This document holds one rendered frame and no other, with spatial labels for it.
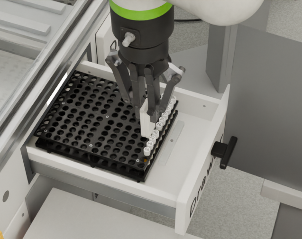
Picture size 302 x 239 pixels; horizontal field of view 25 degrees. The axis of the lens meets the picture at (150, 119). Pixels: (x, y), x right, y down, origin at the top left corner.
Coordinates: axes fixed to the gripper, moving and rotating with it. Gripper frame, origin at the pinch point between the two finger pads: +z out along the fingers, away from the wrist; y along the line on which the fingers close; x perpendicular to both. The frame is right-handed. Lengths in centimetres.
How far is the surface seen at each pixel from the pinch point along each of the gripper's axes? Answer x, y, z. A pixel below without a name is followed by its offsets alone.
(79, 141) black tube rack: -2.3, -12.8, 9.2
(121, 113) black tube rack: 6.8, -8.4, 9.4
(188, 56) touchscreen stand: 109, -31, 96
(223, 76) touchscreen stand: 95, -13, 87
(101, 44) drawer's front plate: 21.9, -19.4, 8.5
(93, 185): -7.9, -7.9, 13.3
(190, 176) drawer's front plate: -3.9, 9.3, 7.1
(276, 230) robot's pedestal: 15, 24, 45
